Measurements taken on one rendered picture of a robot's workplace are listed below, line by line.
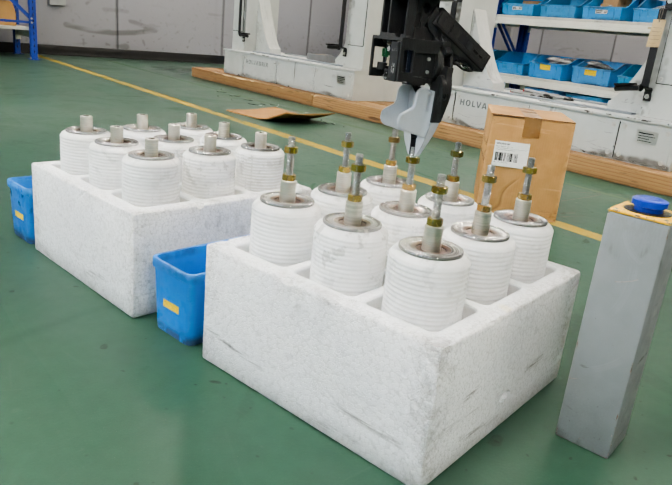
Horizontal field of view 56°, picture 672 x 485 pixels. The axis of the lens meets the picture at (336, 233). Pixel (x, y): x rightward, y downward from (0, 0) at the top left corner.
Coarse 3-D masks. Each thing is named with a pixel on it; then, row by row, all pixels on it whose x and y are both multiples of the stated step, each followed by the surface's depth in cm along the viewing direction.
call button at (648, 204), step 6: (636, 198) 75; (642, 198) 74; (648, 198) 75; (654, 198) 75; (660, 198) 76; (636, 204) 74; (642, 204) 74; (648, 204) 73; (654, 204) 73; (660, 204) 73; (666, 204) 73; (642, 210) 74; (648, 210) 74; (654, 210) 74; (660, 210) 74
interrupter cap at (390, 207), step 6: (384, 204) 90; (390, 204) 90; (396, 204) 91; (414, 204) 92; (420, 204) 92; (384, 210) 87; (390, 210) 88; (396, 210) 89; (414, 210) 90; (420, 210) 89; (426, 210) 90; (402, 216) 86; (408, 216) 86; (414, 216) 86; (420, 216) 86; (426, 216) 87
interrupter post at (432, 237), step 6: (426, 228) 72; (432, 228) 72; (438, 228) 72; (426, 234) 72; (432, 234) 72; (438, 234) 72; (426, 240) 73; (432, 240) 72; (438, 240) 72; (426, 246) 73; (432, 246) 72; (438, 246) 73; (432, 252) 73
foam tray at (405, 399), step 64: (256, 320) 84; (320, 320) 76; (384, 320) 71; (512, 320) 78; (256, 384) 87; (320, 384) 78; (384, 384) 71; (448, 384) 69; (512, 384) 85; (384, 448) 73; (448, 448) 74
